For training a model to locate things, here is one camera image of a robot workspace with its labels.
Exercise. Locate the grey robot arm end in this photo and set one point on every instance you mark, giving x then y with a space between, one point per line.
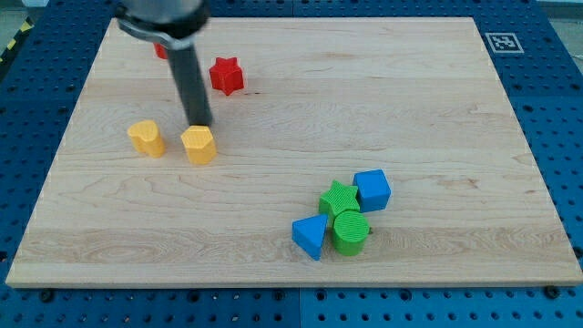
170 23

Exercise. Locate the green cylinder block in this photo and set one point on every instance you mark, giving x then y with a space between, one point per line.
349 232

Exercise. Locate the yellow hexagon block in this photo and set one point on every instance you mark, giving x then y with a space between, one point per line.
199 145

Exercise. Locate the red star block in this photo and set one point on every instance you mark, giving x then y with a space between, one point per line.
226 75

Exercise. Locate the white fiducial marker tag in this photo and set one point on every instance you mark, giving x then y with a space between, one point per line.
504 43

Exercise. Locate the blue triangle block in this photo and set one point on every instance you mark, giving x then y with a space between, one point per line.
309 234

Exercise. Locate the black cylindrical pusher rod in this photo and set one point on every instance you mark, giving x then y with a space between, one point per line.
185 69

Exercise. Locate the red block behind rod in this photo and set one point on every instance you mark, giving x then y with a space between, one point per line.
160 51

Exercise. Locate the green star block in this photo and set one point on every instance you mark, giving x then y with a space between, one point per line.
338 199

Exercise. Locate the wooden board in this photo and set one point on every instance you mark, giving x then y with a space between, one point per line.
323 100

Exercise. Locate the blue cube block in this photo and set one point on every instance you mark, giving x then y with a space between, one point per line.
374 190

